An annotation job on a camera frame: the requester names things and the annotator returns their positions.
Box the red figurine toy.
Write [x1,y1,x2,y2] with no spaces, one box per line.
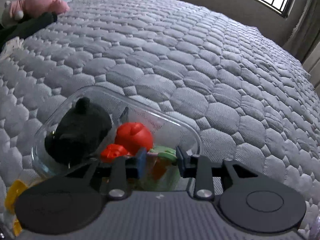
[100,122,153,163]

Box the green toy packet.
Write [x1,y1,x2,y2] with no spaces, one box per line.
[138,145,180,191]

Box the clear glass food container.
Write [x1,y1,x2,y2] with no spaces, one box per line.
[31,86,202,178]

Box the black plush toy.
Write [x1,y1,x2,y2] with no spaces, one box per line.
[44,97,112,166]

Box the yellow container lid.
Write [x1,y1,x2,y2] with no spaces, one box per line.
[4,179,29,237]

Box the grey quilted bedspread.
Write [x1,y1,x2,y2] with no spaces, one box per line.
[1,0,319,237]

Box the beige padded headboard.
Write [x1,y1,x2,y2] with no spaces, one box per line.
[303,43,320,95]

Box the floral white cloth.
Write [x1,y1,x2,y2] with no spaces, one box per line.
[0,36,24,61]

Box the grey curtain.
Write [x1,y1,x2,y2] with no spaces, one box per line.
[283,0,319,63]

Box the black clothing pile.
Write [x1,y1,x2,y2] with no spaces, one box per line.
[1,12,58,51]

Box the pink plush toy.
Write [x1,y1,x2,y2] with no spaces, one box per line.
[1,0,70,28]

